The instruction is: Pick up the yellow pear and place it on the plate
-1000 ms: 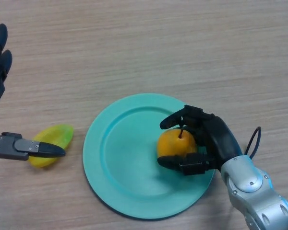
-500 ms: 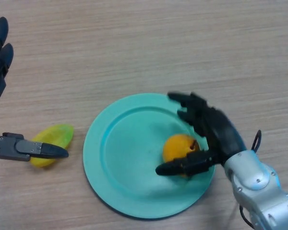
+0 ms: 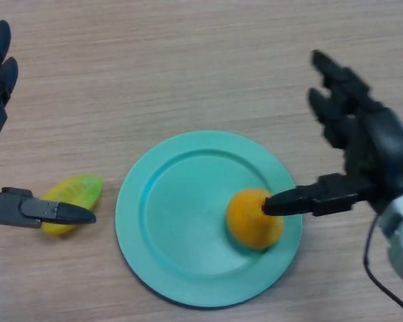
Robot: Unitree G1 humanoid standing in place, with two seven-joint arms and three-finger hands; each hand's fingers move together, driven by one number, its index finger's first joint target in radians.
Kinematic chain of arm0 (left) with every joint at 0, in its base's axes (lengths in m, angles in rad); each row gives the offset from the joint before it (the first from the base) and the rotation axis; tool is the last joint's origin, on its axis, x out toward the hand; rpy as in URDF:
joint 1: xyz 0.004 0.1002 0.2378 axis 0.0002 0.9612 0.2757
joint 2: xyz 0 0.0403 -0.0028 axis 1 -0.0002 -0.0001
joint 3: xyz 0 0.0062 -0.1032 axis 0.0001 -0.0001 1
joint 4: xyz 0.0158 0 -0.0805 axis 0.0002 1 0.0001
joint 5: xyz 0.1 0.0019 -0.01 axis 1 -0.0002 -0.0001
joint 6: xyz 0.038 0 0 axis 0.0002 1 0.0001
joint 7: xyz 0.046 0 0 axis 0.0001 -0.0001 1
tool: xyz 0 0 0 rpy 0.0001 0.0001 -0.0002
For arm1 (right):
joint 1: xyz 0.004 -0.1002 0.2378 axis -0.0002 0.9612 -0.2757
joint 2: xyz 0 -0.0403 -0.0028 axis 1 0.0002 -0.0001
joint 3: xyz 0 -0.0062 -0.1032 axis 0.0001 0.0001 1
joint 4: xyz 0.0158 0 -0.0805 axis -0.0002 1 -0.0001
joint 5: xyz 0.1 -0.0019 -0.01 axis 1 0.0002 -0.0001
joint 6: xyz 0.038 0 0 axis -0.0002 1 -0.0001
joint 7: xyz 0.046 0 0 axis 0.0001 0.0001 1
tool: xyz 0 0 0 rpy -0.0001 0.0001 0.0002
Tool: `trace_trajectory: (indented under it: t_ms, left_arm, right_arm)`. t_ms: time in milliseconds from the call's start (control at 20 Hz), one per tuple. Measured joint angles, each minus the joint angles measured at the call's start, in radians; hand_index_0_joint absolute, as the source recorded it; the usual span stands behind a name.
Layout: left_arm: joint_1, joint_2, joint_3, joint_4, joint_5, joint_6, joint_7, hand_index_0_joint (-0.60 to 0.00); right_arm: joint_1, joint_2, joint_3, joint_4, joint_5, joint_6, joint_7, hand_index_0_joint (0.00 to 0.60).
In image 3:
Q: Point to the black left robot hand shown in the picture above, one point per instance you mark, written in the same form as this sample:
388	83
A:
11	209

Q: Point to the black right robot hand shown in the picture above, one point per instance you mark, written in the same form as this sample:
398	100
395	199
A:
383	144

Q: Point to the yellow orange pear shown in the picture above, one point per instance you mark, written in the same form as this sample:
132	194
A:
248	224

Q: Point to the teal round plate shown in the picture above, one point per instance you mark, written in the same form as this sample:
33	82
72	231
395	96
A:
181	228

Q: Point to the yellow green mango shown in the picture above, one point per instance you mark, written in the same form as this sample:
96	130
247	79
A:
79	189

